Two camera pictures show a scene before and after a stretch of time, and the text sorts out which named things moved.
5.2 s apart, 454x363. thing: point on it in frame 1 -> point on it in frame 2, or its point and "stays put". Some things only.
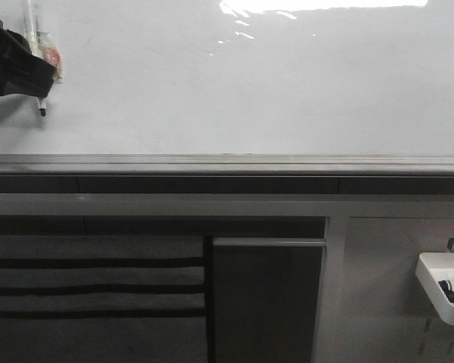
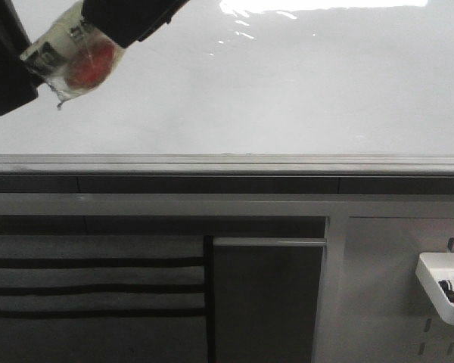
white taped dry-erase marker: x=43 y=45 -> x=70 y=57
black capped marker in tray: x=446 y=286 stays put
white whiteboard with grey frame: x=241 y=88 stays put
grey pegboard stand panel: x=371 y=305 stays put
